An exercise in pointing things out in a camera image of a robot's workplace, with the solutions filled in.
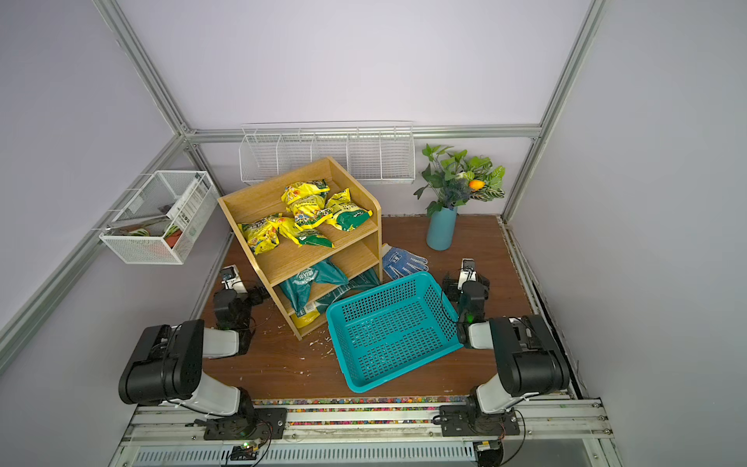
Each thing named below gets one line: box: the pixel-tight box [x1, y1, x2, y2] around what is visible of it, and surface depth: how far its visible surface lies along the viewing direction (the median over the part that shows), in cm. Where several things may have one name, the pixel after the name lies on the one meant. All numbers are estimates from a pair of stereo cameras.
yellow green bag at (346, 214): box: [326, 187, 373, 232], surface depth 74 cm
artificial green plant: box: [413, 143, 506, 217], surface depth 89 cm
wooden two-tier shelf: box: [217, 156, 384, 341], surface depth 75 cm
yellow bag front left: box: [238, 214, 288, 255], surface depth 69 cm
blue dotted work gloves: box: [382, 247, 429, 280], surface depth 107 cm
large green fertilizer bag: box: [279, 258, 350, 317], surface depth 77 cm
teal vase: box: [426, 201, 459, 252], surface depth 107 cm
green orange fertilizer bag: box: [315, 268, 382, 316], surface depth 90 cm
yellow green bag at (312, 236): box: [278, 216, 335, 249], surface depth 68 cm
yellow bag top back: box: [281, 179, 333, 227], surface depth 78 cm
